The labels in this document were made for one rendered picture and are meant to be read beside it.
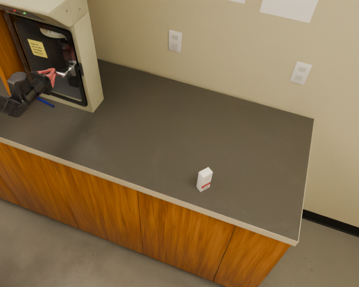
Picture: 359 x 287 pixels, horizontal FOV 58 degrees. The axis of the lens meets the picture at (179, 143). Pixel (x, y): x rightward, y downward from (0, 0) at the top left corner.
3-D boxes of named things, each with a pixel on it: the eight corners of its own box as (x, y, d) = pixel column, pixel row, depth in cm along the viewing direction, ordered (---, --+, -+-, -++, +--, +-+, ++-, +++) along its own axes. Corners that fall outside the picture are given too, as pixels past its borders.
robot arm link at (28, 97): (17, 105, 127) (30, 109, 125) (11, 91, 121) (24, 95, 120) (29, 94, 131) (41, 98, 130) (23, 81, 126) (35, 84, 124)
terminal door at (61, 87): (35, 88, 160) (6, 12, 129) (88, 107, 153) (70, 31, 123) (34, 89, 159) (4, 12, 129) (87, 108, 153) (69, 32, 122)
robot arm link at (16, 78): (1, 109, 123) (17, 117, 121) (-12, 85, 115) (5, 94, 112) (25, 91, 130) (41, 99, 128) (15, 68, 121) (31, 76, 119)
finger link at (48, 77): (59, 66, 134) (45, 79, 128) (63, 80, 139) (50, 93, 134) (45, 62, 135) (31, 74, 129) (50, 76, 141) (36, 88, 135)
